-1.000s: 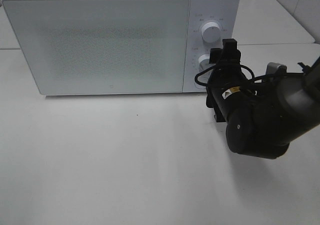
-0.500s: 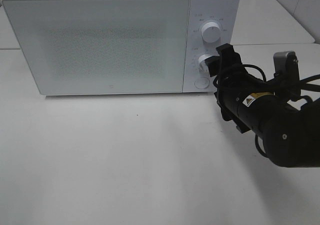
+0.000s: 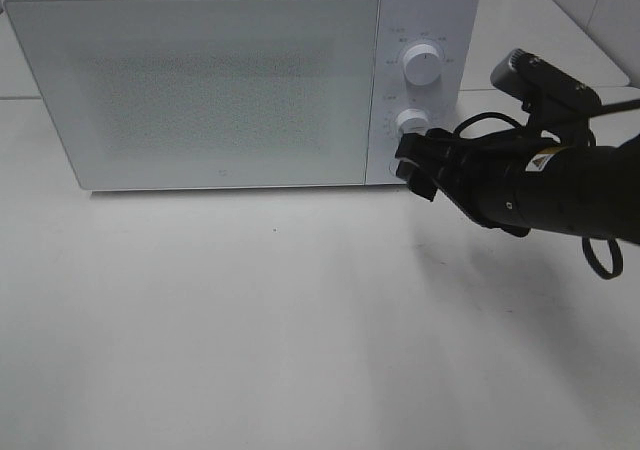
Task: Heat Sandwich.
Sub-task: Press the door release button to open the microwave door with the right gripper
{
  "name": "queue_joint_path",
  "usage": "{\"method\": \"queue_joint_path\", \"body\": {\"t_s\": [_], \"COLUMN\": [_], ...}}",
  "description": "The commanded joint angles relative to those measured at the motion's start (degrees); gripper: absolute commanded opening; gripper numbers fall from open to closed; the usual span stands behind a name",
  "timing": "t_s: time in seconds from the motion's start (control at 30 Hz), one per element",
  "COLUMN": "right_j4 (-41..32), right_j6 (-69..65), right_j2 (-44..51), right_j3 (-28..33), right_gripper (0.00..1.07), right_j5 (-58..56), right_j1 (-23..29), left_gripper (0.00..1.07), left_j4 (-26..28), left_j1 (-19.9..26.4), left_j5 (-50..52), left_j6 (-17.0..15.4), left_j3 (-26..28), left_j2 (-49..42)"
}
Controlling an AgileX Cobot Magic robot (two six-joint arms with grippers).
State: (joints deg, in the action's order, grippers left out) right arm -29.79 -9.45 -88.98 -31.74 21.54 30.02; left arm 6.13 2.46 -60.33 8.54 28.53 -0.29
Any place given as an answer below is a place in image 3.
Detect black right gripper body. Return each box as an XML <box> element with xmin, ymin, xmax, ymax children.
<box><xmin>395</xmin><ymin>128</ymin><xmax>530</xmax><ymax>236</ymax></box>

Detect white timer knob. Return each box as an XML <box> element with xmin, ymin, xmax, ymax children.
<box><xmin>395</xmin><ymin>108</ymin><xmax>429</xmax><ymax>137</ymax></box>

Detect round white door button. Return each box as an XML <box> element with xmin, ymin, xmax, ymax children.
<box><xmin>388</xmin><ymin>159</ymin><xmax>400</xmax><ymax>182</ymax></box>

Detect white microwave door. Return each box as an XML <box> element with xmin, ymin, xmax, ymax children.
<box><xmin>7</xmin><ymin>0</ymin><xmax>378</xmax><ymax>190</ymax></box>

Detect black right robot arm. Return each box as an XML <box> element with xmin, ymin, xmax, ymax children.
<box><xmin>396</xmin><ymin>129</ymin><xmax>639</xmax><ymax>244</ymax></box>

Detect upper white power knob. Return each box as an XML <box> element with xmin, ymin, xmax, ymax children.
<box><xmin>402</xmin><ymin>42</ymin><xmax>444</xmax><ymax>86</ymax></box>

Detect white microwave oven body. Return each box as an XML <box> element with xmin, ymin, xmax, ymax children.
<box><xmin>3</xmin><ymin>0</ymin><xmax>478</xmax><ymax>191</ymax></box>

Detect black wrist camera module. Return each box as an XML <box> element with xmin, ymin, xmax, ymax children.
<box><xmin>490</xmin><ymin>49</ymin><xmax>602</xmax><ymax>146</ymax></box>

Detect black camera cable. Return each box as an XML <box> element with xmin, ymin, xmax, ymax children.
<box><xmin>452</xmin><ymin>98</ymin><xmax>640</xmax><ymax>281</ymax></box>

